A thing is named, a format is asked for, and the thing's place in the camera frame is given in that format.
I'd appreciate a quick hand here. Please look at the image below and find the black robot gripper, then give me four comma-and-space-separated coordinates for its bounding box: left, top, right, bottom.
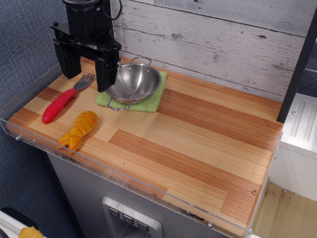
52, 0, 122, 92

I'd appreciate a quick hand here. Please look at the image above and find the silver dispenser button panel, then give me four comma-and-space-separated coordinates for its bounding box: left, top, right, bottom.
102, 196, 163, 238

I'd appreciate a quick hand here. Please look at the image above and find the stainless steel bowl with handles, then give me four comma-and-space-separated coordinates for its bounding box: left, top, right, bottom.
105, 56, 162, 111

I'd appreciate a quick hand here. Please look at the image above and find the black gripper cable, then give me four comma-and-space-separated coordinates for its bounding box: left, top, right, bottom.
99, 0, 123, 21

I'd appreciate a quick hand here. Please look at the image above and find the red-handled metal fork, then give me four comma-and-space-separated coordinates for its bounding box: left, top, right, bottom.
42, 72, 96, 124

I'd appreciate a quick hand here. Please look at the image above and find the white ribbed side unit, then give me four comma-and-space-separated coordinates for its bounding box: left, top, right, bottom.
268, 93, 317, 201

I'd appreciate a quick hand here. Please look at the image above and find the grey toy fridge cabinet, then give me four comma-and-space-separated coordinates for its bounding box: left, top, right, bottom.
49, 152, 253, 238

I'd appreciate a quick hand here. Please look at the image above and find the green cloth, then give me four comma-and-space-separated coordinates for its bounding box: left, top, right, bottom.
96, 71, 167, 113

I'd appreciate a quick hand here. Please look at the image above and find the yellow object at corner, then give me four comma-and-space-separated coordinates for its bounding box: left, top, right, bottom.
18, 227, 44, 238

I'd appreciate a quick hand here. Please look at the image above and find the clear acrylic table guard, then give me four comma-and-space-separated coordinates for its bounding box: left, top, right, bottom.
8, 72, 282, 238

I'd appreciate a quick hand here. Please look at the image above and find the black right vertical post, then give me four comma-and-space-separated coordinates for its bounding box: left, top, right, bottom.
276, 9, 317, 123

